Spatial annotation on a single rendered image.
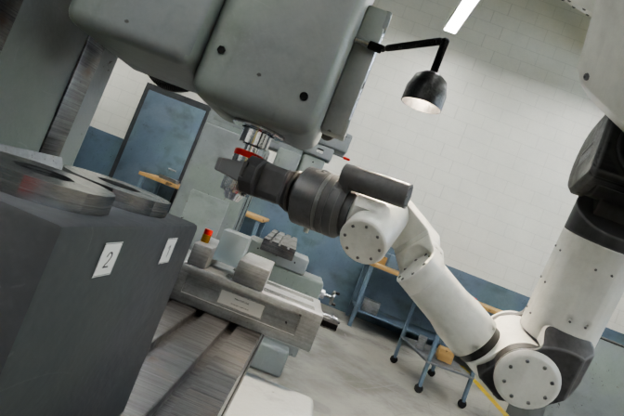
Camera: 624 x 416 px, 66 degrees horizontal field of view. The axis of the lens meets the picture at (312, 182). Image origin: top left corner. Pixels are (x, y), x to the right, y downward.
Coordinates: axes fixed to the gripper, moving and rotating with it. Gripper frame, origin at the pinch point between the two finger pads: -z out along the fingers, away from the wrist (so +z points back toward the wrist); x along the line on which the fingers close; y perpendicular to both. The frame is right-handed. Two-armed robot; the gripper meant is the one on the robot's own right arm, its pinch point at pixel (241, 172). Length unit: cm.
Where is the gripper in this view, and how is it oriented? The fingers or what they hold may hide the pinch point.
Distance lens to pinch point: 75.8
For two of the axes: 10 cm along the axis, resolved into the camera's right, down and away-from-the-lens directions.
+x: -3.2, -1.8, -9.3
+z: 8.8, 3.1, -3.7
